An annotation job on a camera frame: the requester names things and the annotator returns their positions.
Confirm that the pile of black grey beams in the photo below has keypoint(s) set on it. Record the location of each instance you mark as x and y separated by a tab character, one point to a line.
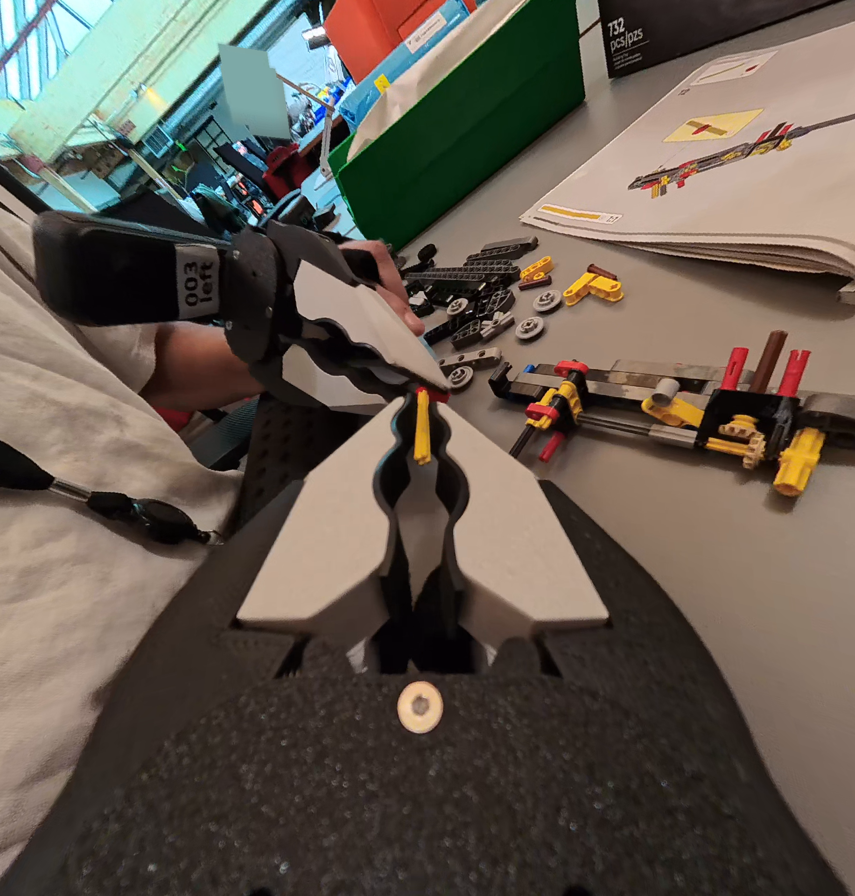
469	287

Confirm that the long yellow lego axle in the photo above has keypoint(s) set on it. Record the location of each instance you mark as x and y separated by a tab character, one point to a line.
422	434

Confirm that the orange panel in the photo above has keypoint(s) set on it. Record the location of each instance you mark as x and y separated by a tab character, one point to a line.
361	28

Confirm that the green storage bin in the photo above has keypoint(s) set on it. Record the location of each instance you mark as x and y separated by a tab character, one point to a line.
469	126

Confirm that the short brown lego axle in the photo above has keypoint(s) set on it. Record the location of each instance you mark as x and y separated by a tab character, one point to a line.
534	283
602	271

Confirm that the lego instruction booklet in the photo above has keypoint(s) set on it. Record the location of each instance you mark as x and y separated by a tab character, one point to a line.
749	175

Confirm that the blue plastic bag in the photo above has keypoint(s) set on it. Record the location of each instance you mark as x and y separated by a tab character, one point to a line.
378	84

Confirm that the yellow three-hole lego beam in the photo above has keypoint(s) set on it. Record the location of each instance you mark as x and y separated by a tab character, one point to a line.
537	268

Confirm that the white paper sheet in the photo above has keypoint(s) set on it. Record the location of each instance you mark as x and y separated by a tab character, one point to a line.
427	84

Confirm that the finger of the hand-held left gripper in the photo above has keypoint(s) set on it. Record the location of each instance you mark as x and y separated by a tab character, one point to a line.
315	378
357	315

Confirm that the black perforated panel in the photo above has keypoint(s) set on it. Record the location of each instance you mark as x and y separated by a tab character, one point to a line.
287	448

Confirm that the lego set box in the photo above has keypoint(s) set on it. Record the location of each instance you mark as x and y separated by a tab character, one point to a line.
679	28

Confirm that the grey lego wheel hub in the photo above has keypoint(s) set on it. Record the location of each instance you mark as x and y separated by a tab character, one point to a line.
546	301
530	327
457	306
461	378

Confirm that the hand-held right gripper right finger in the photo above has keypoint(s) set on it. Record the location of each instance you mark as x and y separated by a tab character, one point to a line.
532	553

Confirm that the grey lego beam assembly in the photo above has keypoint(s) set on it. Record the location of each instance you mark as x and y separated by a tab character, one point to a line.
679	413

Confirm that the yellow angled technic beams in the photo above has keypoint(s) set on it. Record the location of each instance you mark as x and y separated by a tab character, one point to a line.
578	287

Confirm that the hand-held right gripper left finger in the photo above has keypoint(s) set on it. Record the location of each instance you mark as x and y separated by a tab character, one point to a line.
315	553

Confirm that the person's left hand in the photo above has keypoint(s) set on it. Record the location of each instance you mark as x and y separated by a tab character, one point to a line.
396	287

